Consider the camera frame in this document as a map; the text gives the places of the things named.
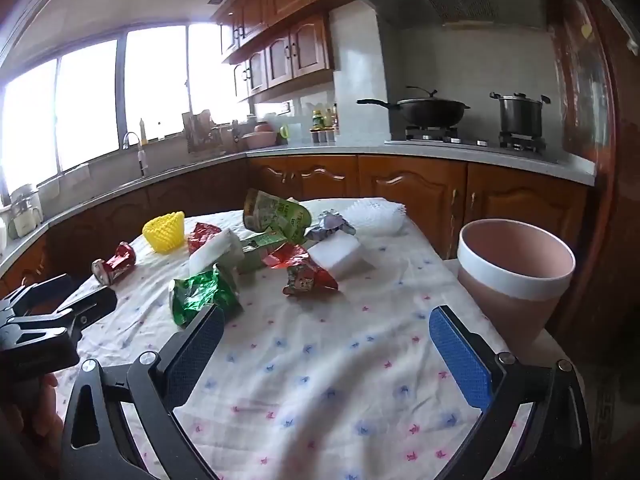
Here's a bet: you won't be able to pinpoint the pink basin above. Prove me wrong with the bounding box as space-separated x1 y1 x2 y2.
242 122 279 150

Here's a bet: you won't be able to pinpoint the dish rack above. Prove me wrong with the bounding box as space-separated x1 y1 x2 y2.
182 110 224 154

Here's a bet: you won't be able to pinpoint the green drink pouch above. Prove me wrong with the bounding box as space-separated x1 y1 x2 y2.
243 188 312 244

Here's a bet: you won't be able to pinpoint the upper wooden cabinets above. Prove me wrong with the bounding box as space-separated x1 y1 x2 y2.
212 0 352 101

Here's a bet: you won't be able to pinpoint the yellow foam fruit net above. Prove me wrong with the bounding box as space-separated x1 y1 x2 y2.
142 211 186 255

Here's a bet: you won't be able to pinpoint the person's left hand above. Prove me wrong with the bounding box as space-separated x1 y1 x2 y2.
1 374 63 479

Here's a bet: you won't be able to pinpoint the black wok with lid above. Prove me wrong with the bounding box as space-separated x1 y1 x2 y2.
357 86 469 129

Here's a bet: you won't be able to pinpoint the green foil snack bag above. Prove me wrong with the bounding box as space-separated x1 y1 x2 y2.
169 264 243 328

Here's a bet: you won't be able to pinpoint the glass display cabinet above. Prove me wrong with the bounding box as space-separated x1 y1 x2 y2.
547 0 639 364

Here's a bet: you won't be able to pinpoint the floral white tablecloth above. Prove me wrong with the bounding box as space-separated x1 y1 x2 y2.
52 198 557 480

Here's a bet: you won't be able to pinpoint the glass jar on counter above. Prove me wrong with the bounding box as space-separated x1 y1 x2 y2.
10 184 43 237

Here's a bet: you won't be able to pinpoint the pink white trash bin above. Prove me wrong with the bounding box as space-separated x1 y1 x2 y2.
457 218 576 354

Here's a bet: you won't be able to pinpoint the dark red snack bag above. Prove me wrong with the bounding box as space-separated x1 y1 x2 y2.
186 222 221 255

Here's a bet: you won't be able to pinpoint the seasoning bottles group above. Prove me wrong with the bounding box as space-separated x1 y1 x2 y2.
309 103 340 144

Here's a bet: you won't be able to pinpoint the grey plastic wrapper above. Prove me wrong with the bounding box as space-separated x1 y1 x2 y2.
305 210 356 242

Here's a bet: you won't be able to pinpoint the white sponge block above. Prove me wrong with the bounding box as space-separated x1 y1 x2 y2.
308 231 373 282
189 229 244 275

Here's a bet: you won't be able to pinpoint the white foam fruit net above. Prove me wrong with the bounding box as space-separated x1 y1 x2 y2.
342 197 407 236

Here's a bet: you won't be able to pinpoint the kitchen faucet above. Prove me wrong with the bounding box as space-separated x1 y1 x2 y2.
124 131 149 178

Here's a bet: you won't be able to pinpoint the gas stove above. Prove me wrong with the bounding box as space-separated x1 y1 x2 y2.
384 126 564 162

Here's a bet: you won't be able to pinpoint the crushed red soda can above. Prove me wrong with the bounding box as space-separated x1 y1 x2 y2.
91 242 137 286

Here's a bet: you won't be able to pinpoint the green milk carton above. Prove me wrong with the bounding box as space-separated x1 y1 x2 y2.
236 231 286 274

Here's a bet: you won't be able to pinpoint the black stock pot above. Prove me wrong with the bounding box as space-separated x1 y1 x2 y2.
489 92 551 139

